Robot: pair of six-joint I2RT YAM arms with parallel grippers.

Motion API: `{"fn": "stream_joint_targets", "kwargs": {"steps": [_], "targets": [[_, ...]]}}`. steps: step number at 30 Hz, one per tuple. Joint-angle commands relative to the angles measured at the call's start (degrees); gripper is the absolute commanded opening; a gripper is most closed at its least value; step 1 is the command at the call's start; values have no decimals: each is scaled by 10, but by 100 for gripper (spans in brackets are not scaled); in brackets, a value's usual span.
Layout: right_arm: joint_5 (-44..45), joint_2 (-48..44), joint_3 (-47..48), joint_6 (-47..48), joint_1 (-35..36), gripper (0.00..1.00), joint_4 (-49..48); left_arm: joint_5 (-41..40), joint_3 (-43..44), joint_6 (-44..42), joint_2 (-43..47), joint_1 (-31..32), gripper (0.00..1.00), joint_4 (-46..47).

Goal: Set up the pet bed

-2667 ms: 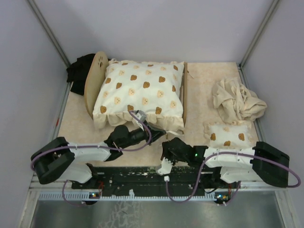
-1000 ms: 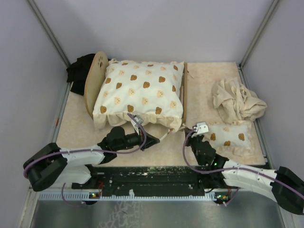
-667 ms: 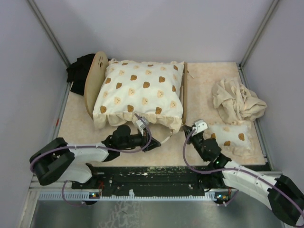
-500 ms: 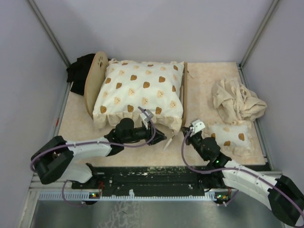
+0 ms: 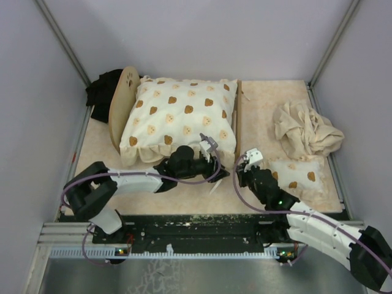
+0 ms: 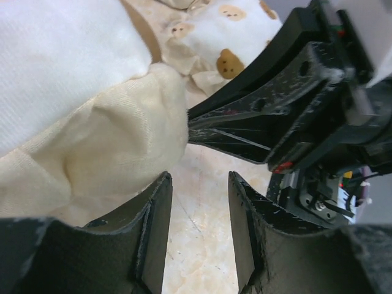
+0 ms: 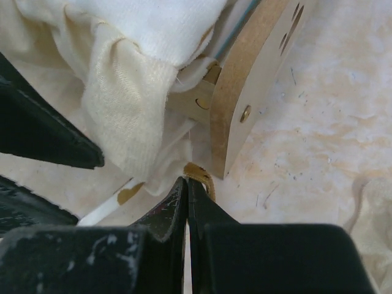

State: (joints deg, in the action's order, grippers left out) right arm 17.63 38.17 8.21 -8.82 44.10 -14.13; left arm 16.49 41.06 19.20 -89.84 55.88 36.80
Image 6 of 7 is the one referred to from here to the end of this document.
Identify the small bear print cloth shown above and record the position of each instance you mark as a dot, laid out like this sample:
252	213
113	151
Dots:
208	42

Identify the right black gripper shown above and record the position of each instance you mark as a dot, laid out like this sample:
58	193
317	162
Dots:
302	108

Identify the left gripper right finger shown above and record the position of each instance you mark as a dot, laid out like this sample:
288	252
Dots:
277	252

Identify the bear print white cushion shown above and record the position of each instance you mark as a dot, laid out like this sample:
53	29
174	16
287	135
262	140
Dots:
89	112

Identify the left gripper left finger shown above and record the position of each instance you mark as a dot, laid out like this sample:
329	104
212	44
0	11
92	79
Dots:
121	252

